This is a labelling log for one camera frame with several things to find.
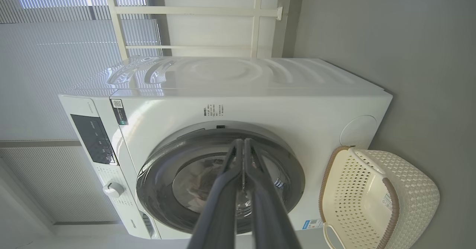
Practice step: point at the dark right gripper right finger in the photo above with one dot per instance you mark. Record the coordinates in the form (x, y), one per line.
(271, 223)

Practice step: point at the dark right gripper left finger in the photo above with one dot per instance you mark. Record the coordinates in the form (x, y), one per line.
(219, 219)

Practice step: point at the black washing machine door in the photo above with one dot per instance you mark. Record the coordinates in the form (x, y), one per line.
(160, 189)

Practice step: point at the white front-load washing machine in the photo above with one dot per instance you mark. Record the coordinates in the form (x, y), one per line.
(260, 104)

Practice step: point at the cream perforated laundry basket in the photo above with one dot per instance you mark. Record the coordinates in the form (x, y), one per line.
(409, 204)

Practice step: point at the blue energy label sticker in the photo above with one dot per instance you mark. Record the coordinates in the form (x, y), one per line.
(312, 224)

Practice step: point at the white control knob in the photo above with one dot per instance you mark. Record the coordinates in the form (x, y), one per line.
(113, 189)

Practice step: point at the round white filter cover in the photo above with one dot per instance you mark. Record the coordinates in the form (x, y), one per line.
(359, 132)

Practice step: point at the black QR code sticker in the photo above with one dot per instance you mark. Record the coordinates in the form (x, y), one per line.
(119, 111)

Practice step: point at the black display panel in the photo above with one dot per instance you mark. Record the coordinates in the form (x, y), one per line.
(93, 137)

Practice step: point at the white metal railing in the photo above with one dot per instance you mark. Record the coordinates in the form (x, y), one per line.
(186, 11)

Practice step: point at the white window blinds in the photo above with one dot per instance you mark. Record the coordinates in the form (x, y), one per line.
(55, 74)

